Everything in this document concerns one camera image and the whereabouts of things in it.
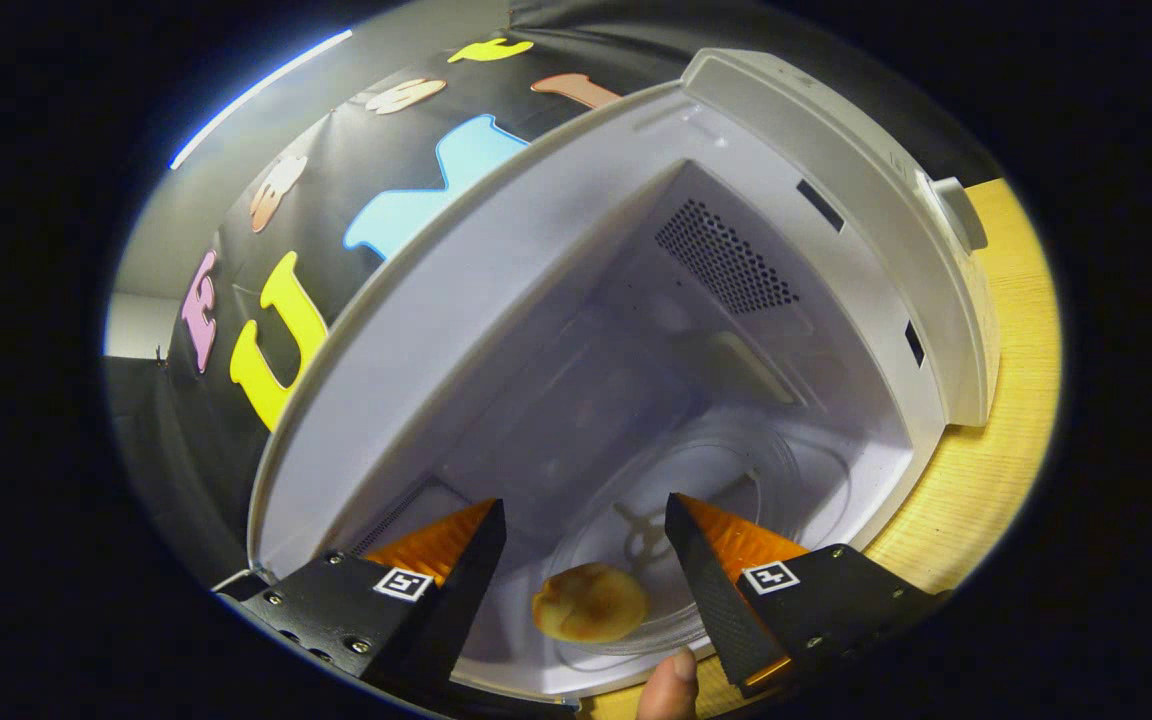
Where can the golden bread bun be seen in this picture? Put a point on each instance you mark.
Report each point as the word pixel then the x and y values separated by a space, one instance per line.
pixel 591 602

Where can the glass microwave turntable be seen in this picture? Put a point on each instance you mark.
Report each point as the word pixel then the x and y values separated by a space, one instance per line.
pixel 736 470

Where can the white microwave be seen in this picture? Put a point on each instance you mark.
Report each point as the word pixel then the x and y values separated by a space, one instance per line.
pixel 416 340

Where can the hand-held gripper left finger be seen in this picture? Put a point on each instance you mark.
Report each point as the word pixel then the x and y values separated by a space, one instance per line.
pixel 466 590

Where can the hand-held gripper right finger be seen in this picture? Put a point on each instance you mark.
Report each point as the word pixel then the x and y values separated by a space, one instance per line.
pixel 701 590

